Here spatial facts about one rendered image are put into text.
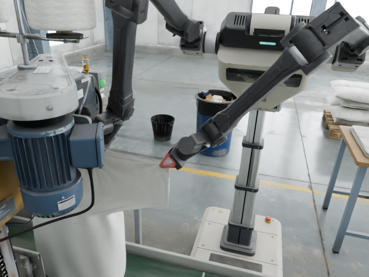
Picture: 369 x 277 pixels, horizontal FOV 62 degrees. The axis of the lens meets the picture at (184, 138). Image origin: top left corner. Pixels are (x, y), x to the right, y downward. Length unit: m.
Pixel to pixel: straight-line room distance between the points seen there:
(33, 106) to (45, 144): 0.10
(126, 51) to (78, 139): 0.29
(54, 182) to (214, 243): 1.33
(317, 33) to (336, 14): 0.05
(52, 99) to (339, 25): 0.65
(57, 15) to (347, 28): 0.66
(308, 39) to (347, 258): 1.98
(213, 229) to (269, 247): 0.36
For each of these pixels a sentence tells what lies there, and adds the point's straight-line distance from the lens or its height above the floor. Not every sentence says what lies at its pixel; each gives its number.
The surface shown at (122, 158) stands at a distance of 1.16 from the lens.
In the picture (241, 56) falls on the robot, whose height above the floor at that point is 1.41.
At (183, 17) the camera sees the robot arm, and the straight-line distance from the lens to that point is 1.11.
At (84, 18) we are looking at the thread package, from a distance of 0.83.
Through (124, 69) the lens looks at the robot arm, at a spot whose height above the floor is 1.41.
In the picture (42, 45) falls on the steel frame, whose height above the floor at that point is 0.61.
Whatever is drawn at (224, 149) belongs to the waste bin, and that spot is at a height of 0.09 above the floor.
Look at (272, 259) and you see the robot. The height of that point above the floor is 0.26.
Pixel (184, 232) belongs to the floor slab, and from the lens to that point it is 2.42.
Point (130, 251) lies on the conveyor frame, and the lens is 1.76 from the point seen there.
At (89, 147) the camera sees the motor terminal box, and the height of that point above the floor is 1.28.
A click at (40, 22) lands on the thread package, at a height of 1.55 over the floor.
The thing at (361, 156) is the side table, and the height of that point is 0.75.
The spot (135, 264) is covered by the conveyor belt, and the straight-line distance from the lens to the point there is 1.69.
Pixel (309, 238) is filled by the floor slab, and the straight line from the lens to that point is 2.60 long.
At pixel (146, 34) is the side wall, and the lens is 9.62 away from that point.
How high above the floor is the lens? 1.62
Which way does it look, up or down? 25 degrees down
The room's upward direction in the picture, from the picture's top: 2 degrees clockwise
